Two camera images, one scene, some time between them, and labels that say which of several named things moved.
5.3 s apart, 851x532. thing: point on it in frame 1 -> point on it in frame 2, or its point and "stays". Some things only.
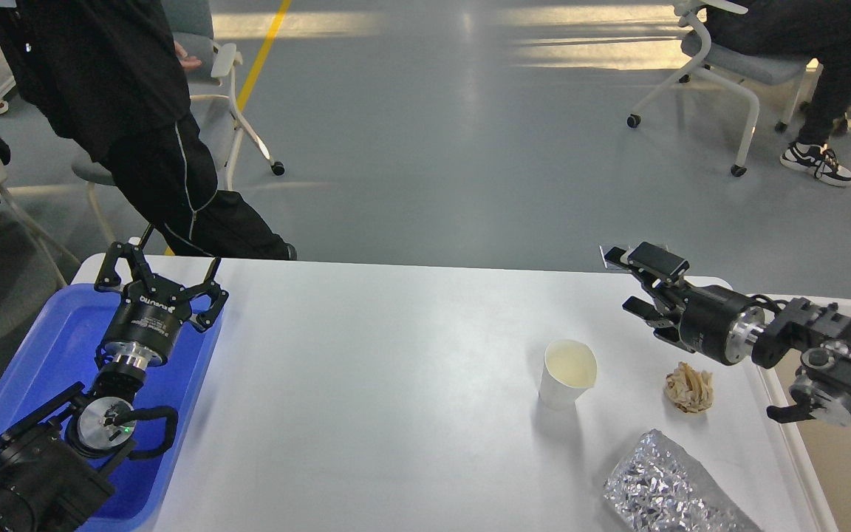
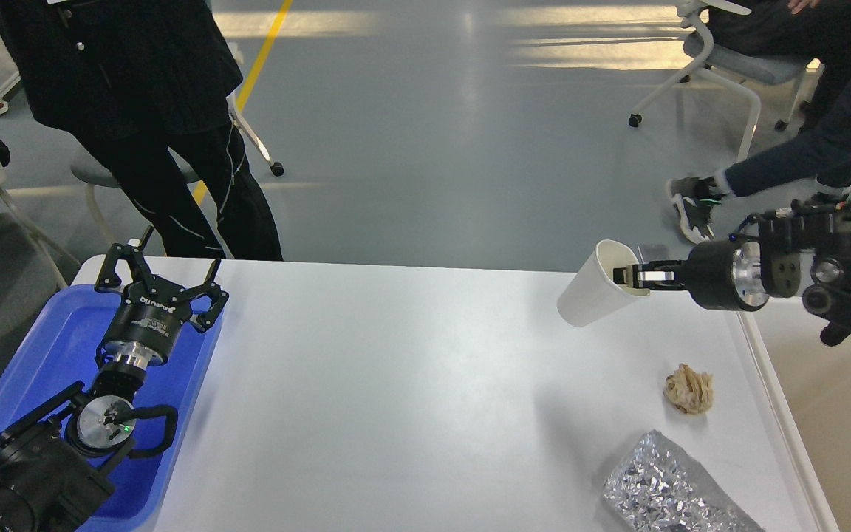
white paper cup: x=569 y=369 -> x=592 y=292
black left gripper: x=152 y=310 stays
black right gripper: x=712 y=321 -> x=728 y=275
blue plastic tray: x=59 y=357 stays
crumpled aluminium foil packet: x=659 y=487 stays
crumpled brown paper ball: x=689 y=390 stays
